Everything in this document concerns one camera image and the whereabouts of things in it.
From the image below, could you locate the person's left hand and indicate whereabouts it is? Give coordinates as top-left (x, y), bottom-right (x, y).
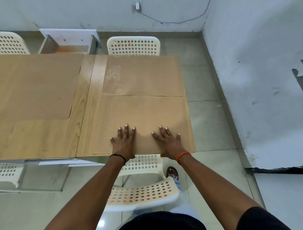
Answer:
top-left (110, 124), bottom-right (136, 162)

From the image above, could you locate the person's right hand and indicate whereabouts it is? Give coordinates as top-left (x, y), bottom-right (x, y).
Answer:
top-left (151, 125), bottom-right (190, 163)

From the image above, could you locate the person's right forearm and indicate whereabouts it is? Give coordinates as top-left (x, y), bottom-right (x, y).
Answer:
top-left (178, 154), bottom-right (264, 230)

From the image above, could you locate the person's left forearm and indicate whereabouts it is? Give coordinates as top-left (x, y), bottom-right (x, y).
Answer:
top-left (45, 155), bottom-right (127, 230)

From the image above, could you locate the black wristband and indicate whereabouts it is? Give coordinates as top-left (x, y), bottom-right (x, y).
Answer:
top-left (109, 154), bottom-right (126, 166)

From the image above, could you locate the orange wristband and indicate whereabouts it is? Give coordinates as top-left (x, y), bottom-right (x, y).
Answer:
top-left (177, 152), bottom-right (191, 165)

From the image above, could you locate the person's foot in sandal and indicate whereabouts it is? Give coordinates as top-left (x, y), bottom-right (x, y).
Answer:
top-left (167, 166), bottom-right (180, 180)

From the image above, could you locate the dotted brown paper sheet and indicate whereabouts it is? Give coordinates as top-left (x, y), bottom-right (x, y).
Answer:
top-left (91, 95), bottom-right (196, 155)

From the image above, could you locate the white perforated plastic chair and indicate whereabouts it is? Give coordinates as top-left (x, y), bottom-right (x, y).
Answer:
top-left (104, 154), bottom-right (180, 212)
top-left (107, 36), bottom-right (161, 56)
top-left (0, 163), bottom-right (24, 189)
top-left (0, 31), bottom-right (31, 55)

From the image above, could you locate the small brown paper sheet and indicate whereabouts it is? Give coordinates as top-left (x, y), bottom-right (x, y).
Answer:
top-left (102, 56), bottom-right (185, 97)

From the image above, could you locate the black shirt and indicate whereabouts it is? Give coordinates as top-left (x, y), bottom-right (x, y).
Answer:
top-left (118, 207), bottom-right (292, 230)

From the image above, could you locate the large brown paper sheet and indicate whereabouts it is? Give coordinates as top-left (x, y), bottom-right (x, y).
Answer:
top-left (0, 54), bottom-right (84, 122)

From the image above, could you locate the white side table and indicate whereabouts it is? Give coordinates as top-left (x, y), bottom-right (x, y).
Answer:
top-left (38, 29), bottom-right (103, 55)

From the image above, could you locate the metal table frame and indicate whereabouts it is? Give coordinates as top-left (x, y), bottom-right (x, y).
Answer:
top-left (0, 157), bottom-right (106, 167)

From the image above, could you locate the black cable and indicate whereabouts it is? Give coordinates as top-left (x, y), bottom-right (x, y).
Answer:
top-left (140, 0), bottom-right (211, 24)

